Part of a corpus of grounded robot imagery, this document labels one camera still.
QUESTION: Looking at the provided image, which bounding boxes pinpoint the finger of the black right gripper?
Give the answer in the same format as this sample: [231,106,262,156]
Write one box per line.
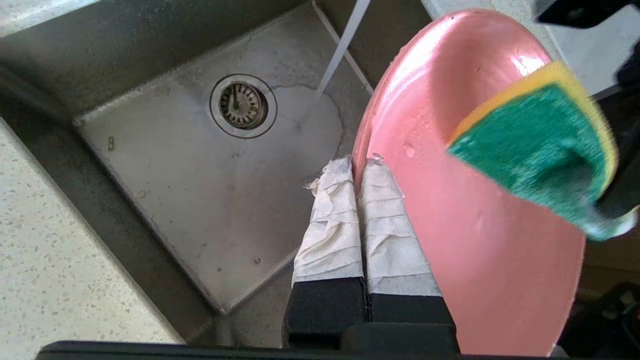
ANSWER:
[592,55,640,221]

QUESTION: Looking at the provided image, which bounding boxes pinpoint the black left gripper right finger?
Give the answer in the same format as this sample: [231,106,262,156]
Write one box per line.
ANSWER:
[356,159,461,353]

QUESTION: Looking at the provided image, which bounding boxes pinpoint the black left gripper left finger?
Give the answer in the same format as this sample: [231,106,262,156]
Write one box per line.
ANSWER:
[281,156,371,349]

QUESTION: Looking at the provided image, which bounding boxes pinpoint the yellow green sponge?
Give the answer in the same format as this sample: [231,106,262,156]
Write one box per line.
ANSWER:
[446,61,638,242]

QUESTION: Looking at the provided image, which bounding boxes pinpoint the pink plate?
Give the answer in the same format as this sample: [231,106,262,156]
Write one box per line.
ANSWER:
[351,7,587,357]

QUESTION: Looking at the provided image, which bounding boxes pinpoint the stainless steel sink basin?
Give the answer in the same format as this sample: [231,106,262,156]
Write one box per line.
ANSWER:
[0,0,432,347]

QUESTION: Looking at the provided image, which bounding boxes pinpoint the clear running water stream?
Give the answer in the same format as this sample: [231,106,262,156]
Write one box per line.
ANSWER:
[300,0,372,126]

